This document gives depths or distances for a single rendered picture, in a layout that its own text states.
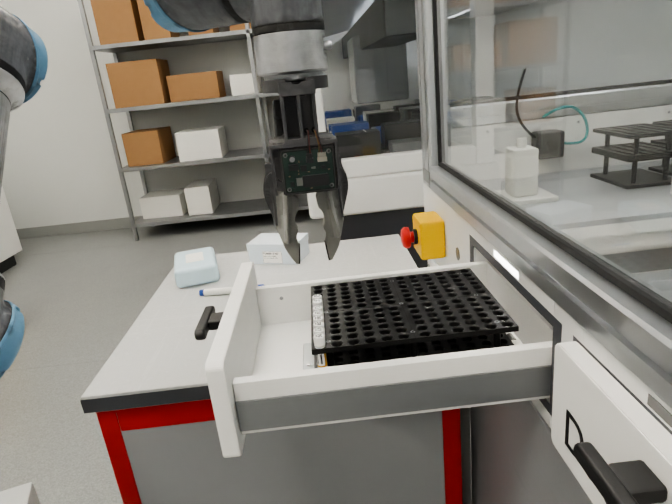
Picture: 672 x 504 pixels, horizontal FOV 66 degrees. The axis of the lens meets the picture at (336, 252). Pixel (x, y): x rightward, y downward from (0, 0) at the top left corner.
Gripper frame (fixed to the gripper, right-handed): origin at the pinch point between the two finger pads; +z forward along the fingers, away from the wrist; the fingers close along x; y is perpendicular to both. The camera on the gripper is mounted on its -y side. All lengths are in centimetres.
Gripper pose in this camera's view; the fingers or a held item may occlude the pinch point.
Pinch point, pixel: (312, 249)
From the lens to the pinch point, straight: 63.3
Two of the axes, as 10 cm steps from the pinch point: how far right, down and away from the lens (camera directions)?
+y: 1.1, 3.1, -9.4
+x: 9.9, -1.2, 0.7
